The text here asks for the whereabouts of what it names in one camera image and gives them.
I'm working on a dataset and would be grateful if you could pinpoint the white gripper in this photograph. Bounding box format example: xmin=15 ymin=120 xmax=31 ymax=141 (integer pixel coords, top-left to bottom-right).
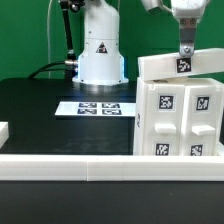
xmin=171 ymin=0 xmax=210 ymax=57

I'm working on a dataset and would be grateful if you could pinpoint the white tag base sheet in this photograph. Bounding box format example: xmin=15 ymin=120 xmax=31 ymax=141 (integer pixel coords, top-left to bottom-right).
xmin=55 ymin=101 xmax=136 ymax=117

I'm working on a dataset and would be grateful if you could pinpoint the white cabinet body box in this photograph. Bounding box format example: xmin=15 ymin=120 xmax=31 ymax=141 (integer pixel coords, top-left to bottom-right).
xmin=133 ymin=78 xmax=224 ymax=156

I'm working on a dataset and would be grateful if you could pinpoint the black cable bundle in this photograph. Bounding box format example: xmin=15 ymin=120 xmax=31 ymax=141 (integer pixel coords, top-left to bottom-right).
xmin=27 ymin=61 xmax=75 ymax=80

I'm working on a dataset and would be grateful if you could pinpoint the white cabinet door panel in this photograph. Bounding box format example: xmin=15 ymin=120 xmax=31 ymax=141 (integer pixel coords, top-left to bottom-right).
xmin=179 ymin=84 xmax=223 ymax=156
xmin=143 ymin=84 xmax=185 ymax=156

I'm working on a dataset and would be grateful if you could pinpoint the white cabinet top block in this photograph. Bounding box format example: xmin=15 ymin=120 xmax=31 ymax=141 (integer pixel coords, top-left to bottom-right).
xmin=138 ymin=48 xmax=224 ymax=81

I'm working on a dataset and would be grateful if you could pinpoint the white U-shaped fence frame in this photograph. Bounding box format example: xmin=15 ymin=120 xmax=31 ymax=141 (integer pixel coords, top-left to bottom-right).
xmin=0 ymin=121 xmax=224 ymax=182

